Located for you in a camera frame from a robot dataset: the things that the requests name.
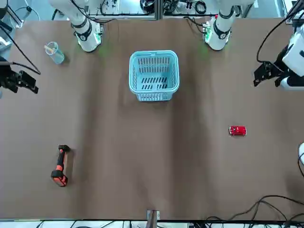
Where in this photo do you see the red toy car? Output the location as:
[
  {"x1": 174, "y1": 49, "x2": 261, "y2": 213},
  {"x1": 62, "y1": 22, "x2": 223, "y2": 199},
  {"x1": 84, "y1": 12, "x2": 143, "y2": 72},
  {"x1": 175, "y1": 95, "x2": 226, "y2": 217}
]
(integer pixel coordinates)
[{"x1": 228, "y1": 125, "x2": 247, "y2": 136}]

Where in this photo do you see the aluminium frame post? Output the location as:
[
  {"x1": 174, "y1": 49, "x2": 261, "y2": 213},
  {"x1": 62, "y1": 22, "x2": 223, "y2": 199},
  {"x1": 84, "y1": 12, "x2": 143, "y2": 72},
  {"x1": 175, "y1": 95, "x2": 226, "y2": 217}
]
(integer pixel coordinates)
[
  {"x1": 146, "y1": 209, "x2": 161, "y2": 228},
  {"x1": 153, "y1": 0, "x2": 164, "y2": 20}
]

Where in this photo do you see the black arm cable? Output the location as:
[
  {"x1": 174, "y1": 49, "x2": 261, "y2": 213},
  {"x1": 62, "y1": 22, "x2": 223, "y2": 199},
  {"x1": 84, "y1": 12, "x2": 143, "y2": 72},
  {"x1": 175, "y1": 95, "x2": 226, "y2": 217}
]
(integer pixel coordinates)
[
  {"x1": 256, "y1": 0, "x2": 304, "y2": 65},
  {"x1": 0, "y1": 20, "x2": 41, "y2": 76}
]

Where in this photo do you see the light blue plastic basket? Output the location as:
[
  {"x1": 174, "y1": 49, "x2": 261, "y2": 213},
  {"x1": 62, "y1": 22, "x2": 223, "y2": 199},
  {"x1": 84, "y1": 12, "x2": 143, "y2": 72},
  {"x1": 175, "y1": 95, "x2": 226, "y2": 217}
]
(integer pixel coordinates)
[{"x1": 129, "y1": 49, "x2": 181, "y2": 103}]

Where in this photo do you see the black lamp cable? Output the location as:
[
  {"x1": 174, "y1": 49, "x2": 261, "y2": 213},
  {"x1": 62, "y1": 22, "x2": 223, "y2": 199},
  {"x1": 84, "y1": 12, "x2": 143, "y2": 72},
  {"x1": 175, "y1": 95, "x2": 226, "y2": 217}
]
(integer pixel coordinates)
[{"x1": 295, "y1": 152, "x2": 304, "y2": 179}]

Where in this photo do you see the black coiled cable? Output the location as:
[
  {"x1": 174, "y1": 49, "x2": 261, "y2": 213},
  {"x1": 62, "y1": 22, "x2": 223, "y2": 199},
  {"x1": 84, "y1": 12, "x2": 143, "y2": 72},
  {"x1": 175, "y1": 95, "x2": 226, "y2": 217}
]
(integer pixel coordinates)
[{"x1": 139, "y1": 0, "x2": 156, "y2": 11}]

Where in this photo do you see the black table cable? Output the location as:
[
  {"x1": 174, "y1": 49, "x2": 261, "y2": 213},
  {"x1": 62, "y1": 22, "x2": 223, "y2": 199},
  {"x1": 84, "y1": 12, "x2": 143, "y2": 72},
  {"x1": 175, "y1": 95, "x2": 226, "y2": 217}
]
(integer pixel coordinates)
[{"x1": 205, "y1": 194, "x2": 304, "y2": 223}]

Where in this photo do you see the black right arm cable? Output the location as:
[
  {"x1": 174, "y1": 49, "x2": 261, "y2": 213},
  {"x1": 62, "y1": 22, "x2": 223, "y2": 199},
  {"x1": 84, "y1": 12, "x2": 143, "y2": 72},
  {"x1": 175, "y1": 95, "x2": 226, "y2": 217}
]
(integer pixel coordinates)
[{"x1": 0, "y1": 20, "x2": 41, "y2": 76}]

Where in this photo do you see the orange black barcode scanner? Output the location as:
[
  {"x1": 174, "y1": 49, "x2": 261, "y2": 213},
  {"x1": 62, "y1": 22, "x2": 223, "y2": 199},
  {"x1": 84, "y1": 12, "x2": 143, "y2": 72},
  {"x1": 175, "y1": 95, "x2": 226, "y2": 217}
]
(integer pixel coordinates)
[{"x1": 50, "y1": 144, "x2": 71, "y2": 188}]

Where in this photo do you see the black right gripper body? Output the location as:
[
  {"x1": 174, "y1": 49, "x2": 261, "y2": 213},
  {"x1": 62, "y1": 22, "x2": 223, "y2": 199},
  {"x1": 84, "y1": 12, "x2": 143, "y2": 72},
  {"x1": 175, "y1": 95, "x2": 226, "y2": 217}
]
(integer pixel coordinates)
[{"x1": 0, "y1": 61, "x2": 22, "y2": 93}]

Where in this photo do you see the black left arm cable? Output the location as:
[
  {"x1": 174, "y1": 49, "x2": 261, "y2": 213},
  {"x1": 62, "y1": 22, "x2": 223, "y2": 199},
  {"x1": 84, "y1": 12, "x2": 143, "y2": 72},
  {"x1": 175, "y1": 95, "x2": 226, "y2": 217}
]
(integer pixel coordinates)
[{"x1": 256, "y1": 0, "x2": 304, "y2": 65}]

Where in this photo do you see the clear plastic cup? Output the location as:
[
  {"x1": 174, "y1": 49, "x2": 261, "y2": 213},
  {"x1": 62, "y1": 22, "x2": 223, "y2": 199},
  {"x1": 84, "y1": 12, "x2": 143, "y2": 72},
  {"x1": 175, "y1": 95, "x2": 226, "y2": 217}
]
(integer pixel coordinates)
[{"x1": 44, "y1": 41, "x2": 65, "y2": 65}]

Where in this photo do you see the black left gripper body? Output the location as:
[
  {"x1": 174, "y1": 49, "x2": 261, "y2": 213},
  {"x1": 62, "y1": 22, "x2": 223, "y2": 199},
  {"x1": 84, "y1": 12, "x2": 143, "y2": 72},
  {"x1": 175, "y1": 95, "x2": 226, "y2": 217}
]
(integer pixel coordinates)
[{"x1": 270, "y1": 47, "x2": 291, "y2": 80}]

